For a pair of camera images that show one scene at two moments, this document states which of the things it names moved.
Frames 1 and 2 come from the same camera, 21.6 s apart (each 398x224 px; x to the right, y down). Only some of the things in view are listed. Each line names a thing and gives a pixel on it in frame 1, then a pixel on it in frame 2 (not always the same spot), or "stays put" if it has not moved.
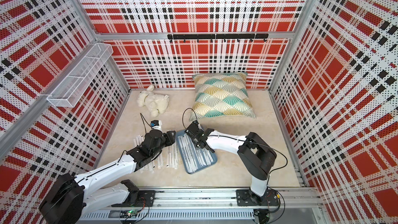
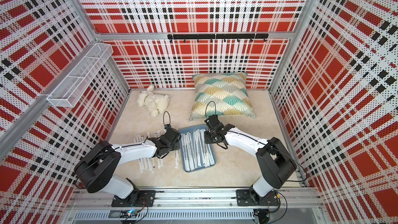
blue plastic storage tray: [194, 158] stays put
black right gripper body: [196, 142] to [209, 137]
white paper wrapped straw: [137, 141] stays put
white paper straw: [188, 153] stays put
